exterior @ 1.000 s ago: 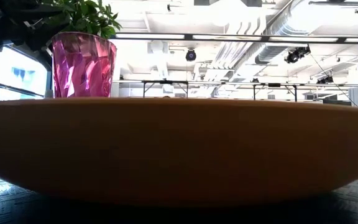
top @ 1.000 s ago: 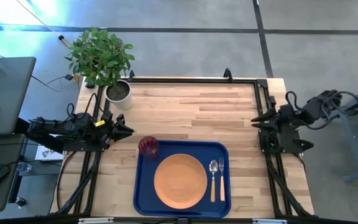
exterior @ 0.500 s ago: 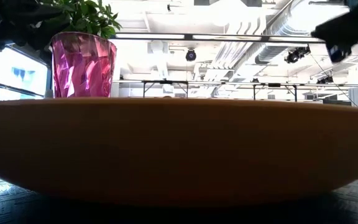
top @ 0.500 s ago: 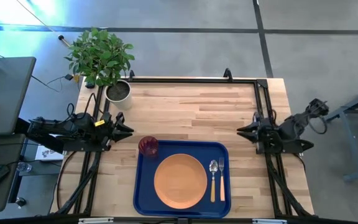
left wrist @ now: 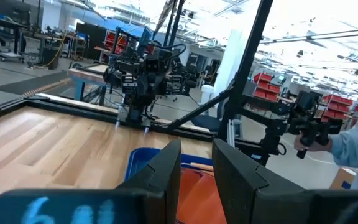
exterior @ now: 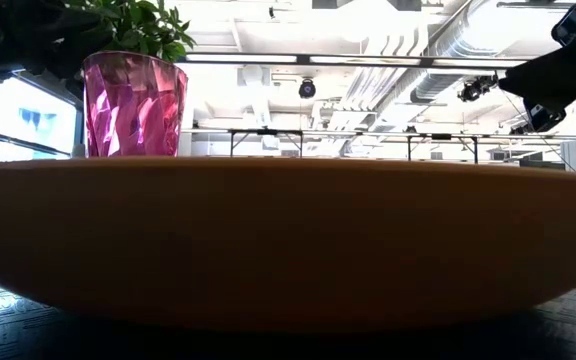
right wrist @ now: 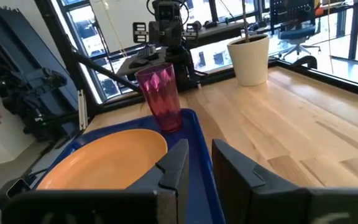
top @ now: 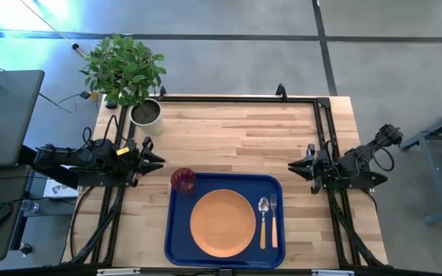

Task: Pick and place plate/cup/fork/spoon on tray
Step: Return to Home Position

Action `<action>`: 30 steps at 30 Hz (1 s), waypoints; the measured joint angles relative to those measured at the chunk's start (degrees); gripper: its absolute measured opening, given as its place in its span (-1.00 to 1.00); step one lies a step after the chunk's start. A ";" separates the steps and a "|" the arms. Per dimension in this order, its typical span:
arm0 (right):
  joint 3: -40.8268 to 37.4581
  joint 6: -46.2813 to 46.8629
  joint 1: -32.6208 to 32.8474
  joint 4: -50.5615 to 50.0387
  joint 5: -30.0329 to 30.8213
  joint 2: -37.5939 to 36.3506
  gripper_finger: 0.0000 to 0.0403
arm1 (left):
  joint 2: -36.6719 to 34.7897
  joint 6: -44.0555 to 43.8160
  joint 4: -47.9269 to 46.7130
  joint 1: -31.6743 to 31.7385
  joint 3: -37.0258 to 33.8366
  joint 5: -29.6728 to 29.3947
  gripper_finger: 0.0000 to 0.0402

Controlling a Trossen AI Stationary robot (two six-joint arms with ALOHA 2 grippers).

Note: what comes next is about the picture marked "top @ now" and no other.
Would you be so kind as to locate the green leafy plant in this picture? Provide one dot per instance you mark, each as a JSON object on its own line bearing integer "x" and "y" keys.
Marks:
{"x": 123, "y": 71}

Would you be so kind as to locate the black clamp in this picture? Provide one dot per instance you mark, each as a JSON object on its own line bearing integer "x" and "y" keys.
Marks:
{"x": 162, "y": 92}
{"x": 281, "y": 92}

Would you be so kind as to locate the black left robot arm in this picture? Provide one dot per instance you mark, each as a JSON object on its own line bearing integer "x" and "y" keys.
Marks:
{"x": 71, "y": 157}

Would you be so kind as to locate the white plant pot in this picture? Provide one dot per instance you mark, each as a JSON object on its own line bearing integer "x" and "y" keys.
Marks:
{"x": 145, "y": 114}

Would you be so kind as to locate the orange plate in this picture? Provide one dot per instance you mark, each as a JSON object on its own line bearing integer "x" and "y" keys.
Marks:
{"x": 223, "y": 223}

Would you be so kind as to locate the blue plastic tray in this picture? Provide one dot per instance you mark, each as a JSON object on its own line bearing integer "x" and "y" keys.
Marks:
{"x": 179, "y": 245}

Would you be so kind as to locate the white printed paper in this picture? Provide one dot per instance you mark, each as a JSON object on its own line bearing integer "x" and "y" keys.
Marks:
{"x": 58, "y": 190}

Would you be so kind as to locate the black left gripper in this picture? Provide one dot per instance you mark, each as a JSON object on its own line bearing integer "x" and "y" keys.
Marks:
{"x": 138, "y": 163}

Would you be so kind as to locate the red translucent cup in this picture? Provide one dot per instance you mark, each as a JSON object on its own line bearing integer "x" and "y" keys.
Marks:
{"x": 183, "y": 180}

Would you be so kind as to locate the grey-blue table frame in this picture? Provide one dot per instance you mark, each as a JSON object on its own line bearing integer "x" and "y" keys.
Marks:
{"x": 436, "y": 134}

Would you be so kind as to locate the yellow label sticker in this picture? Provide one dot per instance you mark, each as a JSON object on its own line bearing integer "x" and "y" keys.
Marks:
{"x": 123, "y": 151}

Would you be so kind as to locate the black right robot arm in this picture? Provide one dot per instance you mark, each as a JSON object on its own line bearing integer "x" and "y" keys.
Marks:
{"x": 355, "y": 161}

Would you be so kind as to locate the clear drinking glass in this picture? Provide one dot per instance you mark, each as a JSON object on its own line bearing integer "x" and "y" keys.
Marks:
{"x": 30, "y": 206}

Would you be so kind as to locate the silver metal bracket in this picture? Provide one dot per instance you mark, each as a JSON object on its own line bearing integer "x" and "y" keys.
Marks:
{"x": 333, "y": 272}
{"x": 118, "y": 271}

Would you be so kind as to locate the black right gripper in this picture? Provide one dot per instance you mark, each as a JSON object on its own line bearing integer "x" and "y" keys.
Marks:
{"x": 322, "y": 166}

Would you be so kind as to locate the black round knob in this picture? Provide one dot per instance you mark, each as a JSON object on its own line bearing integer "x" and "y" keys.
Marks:
{"x": 25, "y": 248}

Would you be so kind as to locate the black metal frame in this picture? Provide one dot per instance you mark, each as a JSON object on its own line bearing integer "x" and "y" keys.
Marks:
{"x": 244, "y": 99}

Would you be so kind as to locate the thin pole black tip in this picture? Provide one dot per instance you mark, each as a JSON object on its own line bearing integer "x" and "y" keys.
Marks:
{"x": 76, "y": 46}

